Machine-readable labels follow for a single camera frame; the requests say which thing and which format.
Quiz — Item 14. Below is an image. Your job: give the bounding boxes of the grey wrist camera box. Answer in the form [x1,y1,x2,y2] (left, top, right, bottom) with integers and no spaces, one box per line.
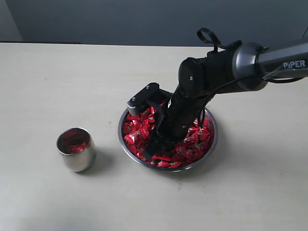
[127,82,172,116]

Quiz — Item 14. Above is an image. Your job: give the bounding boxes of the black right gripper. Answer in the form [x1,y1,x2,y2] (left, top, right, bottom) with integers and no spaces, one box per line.
[142,87,207,161]

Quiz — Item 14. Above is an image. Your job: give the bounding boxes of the pile of red candies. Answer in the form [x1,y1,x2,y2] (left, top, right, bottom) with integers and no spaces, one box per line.
[123,105,213,168]

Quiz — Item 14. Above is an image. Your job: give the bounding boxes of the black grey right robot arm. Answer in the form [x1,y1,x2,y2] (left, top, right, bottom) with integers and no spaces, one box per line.
[143,28,308,160]

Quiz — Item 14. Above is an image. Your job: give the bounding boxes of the red candies inside cup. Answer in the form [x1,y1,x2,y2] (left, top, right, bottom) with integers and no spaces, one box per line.
[57,129,90,154]

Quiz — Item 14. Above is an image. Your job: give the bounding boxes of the stainless steel bowl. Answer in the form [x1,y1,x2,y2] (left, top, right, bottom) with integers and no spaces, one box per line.
[117,105,219,173]

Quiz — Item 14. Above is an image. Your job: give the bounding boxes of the stainless steel cup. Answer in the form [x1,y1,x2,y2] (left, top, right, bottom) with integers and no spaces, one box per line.
[56,128,97,172]

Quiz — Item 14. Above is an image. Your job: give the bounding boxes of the black camera cable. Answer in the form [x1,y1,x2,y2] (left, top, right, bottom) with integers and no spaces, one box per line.
[197,64,292,123]

